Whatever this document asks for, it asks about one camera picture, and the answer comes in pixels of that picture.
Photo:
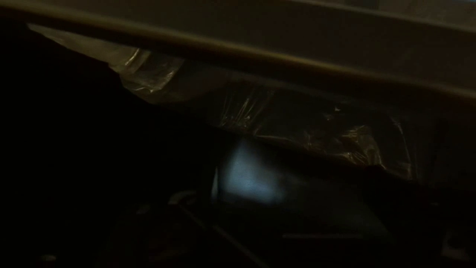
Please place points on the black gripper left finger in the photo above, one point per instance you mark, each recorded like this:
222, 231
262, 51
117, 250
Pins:
209, 238

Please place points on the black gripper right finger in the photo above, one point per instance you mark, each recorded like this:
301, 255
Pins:
447, 247

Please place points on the large white paper sheet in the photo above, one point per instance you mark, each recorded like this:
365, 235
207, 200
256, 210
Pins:
251, 171

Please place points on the plastic trash bin liner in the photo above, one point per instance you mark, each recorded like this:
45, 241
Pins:
258, 106

